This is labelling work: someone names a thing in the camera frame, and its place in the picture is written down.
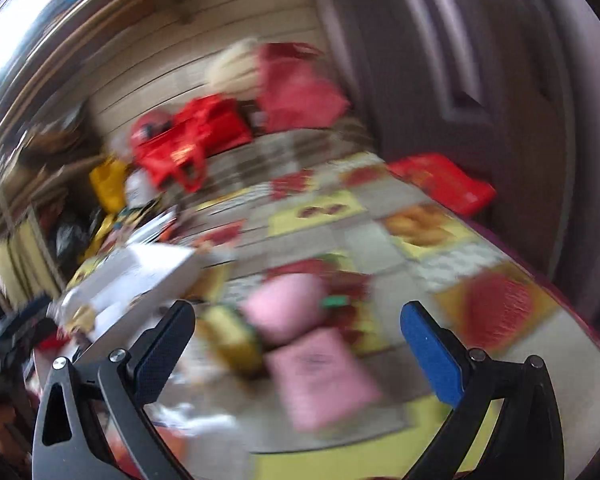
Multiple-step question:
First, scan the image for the yellow green curtain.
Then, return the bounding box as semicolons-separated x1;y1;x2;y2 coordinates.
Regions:
0;220;60;308

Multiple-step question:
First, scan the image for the black plastic bag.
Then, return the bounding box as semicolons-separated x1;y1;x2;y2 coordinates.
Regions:
55;221;90;269

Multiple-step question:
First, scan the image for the dark red fabric bag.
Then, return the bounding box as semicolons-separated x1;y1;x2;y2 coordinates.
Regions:
257;42;350;133

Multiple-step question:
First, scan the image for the red plastic bag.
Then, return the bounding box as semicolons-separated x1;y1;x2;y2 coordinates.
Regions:
388;154;496;217

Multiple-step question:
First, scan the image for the yellow shopping bag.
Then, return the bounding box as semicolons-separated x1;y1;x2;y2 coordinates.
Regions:
88;157;128;214

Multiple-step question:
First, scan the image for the red tote bag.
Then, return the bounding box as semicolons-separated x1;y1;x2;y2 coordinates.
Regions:
131;94;253;193

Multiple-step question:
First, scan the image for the pink plush ball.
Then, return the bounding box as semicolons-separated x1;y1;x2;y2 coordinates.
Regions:
240;273;328;346

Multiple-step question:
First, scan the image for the left hand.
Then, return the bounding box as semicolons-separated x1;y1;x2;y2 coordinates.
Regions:
0;403;28;464

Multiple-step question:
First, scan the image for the pink tissue pack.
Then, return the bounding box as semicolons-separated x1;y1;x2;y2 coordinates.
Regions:
265;327;382;432

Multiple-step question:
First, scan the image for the white helmet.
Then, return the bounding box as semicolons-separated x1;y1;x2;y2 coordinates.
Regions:
124;169;159;208

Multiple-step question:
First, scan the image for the plaid covered box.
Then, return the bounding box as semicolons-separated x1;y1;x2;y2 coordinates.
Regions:
195;116;376;200

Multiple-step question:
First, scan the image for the red helmet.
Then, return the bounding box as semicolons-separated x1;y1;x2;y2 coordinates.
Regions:
130;108;172;148

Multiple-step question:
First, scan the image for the dark wooden door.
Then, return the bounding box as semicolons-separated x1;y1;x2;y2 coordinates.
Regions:
314;0;600;317

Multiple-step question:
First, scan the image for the fruit pattern tablecloth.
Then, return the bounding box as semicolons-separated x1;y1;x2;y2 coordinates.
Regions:
69;152;600;480

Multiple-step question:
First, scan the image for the yellow green sponge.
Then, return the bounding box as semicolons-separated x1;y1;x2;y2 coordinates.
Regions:
200;304;263;377

